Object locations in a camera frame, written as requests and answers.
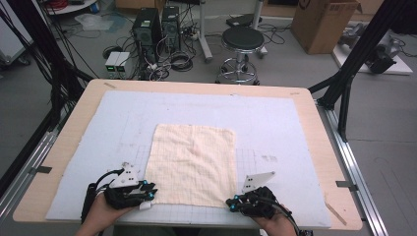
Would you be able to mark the person's legs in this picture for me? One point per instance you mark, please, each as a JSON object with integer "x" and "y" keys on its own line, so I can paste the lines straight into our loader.
{"x": 147, "y": 232}

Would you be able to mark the white power supply unit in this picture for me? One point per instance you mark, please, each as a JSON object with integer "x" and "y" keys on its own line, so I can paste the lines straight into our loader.
{"x": 111, "y": 62}
{"x": 124, "y": 62}

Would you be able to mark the large black computer tower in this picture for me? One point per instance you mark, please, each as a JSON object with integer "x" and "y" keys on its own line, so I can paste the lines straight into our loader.
{"x": 146, "y": 31}

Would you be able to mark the person's right hand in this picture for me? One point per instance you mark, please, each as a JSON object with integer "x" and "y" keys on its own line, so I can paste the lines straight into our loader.
{"x": 278, "y": 226}

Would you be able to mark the white round table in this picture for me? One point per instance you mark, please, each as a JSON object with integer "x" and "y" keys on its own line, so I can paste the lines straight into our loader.
{"x": 75, "y": 7}

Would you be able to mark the dark metal clamp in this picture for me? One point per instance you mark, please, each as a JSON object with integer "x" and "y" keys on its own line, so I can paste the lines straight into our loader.
{"x": 42, "y": 169}
{"x": 345, "y": 185}

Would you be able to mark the clear plastic bag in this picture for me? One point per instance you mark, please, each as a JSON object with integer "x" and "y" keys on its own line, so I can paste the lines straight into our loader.
{"x": 93, "y": 22}

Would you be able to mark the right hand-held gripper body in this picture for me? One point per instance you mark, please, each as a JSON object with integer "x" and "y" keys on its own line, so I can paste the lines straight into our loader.
{"x": 260, "y": 205}

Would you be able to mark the black round stool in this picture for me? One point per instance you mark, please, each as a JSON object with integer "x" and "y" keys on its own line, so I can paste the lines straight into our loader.
{"x": 242, "y": 38}

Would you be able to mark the cardboard box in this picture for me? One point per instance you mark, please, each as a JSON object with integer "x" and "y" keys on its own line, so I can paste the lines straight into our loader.
{"x": 323, "y": 26}

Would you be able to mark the aluminium rail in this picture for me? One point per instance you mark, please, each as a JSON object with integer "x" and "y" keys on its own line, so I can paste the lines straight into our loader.
{"x": 357, "y": 173}
{"x": 29, "y": 167}

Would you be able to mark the cream cloth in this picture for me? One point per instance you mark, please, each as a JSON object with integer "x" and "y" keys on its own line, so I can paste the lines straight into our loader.
{"x": 193, "y": 164}

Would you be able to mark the person's left hand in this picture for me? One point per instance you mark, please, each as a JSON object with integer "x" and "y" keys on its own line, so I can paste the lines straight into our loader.
{"x": 103, "y": 213}

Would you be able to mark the white stand leg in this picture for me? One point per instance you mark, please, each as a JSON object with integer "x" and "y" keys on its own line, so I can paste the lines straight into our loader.
{"x": 204, "y": 36}
{"x": 258, "y": 13}

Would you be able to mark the black flat case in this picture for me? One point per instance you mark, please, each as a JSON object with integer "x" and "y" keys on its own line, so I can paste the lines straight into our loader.
{"x": 241, "y": 20}

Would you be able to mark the white grid mat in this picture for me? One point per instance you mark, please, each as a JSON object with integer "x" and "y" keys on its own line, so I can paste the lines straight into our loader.
{"x": 183, "y": 108}

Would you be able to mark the white panel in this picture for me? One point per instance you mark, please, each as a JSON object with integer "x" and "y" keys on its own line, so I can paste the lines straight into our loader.
{"x": 11, "y": 36}

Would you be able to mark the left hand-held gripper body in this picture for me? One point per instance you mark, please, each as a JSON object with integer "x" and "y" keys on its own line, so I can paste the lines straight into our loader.
{"x": 123, "y": 196}

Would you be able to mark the narrow black computer tower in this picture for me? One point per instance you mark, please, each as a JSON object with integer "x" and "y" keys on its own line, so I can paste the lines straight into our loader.
{"x": 171, "y": 28}

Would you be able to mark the black metal frame strut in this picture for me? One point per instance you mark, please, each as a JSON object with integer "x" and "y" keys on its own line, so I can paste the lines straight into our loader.
{"x": 357, "y": 55}

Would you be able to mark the white board with robot parts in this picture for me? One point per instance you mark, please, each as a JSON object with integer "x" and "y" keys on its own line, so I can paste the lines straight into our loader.
{"x": 401, "y": 67}

